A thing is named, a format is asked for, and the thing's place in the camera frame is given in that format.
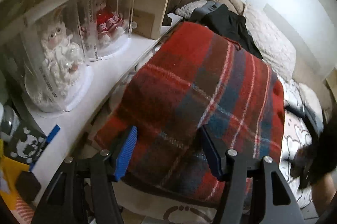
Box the red plaid scarf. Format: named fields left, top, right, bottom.
left=93, top=22, right=285, bottom=207

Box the small black box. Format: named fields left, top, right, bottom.
left=15, top=171, right=41, bottom=204

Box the small white fluffy pillow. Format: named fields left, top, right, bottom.
left=298, top=83, right=323, bottom=120

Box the black white patterned card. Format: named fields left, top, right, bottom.
left=6, top=123, right=46, bottom=165

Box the blue marker pen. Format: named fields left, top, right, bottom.
left=29, top=124, right=60, bottom=172

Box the pink white bear bedsheet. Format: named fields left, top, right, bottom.
left=158, top=76, right=325, bottom=224

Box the large beige textured pillow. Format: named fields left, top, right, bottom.
left=243, top=4, right=296, bottom=82

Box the white dressed doll in case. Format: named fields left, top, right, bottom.
left=23, top=4, right=93, bottom=113

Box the black garment on pile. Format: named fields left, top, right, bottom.
left=189, top=1, right=263, bottom=59

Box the red dressed doll in case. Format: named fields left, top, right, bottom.
left=76, top=0, right=134, bottom=62

